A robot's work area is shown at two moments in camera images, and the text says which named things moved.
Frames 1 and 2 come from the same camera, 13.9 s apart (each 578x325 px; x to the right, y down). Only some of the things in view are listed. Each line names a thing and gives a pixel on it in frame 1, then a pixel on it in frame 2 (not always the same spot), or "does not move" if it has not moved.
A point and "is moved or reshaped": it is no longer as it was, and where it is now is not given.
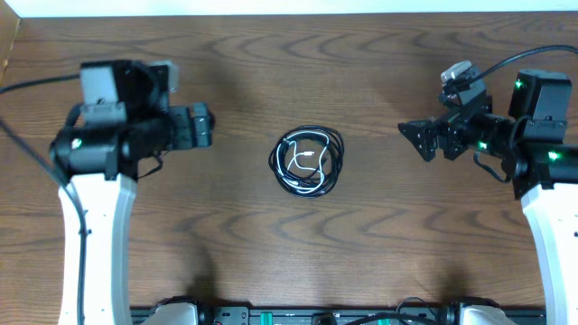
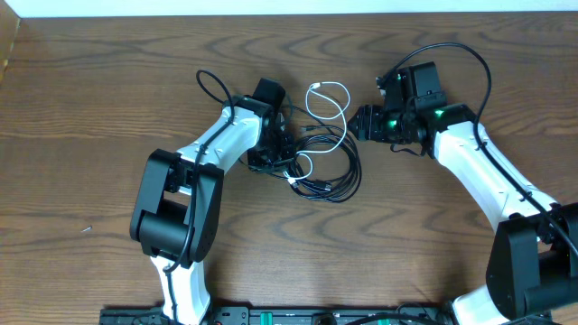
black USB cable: [307, 187] to [317, 138]
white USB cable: [302, 155] is moved or reshaped
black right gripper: [448, 125] to [369, 125]
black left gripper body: [181, 127] to [272, 153]
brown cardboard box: [9, 23] does not move
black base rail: [340, 315] does not move
